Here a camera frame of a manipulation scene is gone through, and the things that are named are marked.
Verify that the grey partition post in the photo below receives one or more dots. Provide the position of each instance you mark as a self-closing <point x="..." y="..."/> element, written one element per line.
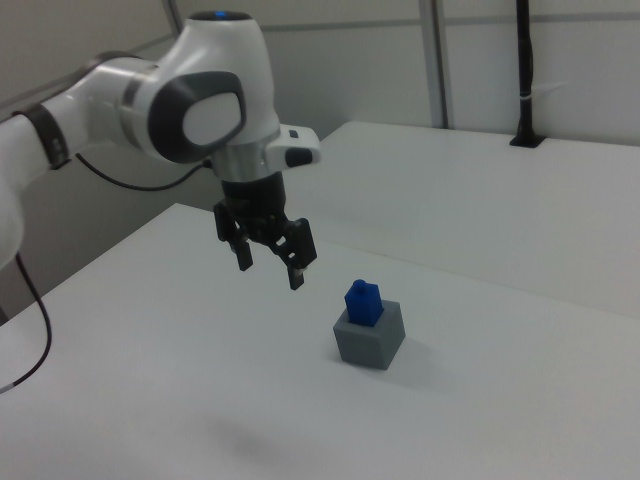
<point x="442" y="65"/>

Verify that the grey hollow cuboid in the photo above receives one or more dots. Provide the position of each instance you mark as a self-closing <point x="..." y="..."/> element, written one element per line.
<point x="360" y="345"/>

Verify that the white desk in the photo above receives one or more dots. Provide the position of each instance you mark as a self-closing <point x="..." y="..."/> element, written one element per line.
<point x="475" y="200"/>

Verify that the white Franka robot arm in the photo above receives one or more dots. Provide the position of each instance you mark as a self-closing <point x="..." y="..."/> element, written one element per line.
<point x="220" y="65"/>

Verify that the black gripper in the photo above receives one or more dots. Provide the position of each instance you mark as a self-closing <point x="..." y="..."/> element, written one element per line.
<point x="255" y="200"/>

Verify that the black pole with base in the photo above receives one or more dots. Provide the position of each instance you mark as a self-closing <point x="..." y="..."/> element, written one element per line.
<point x="525" y="60"/>

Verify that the blue block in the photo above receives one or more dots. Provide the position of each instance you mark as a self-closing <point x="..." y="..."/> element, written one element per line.
<point x="362" y="305"/>

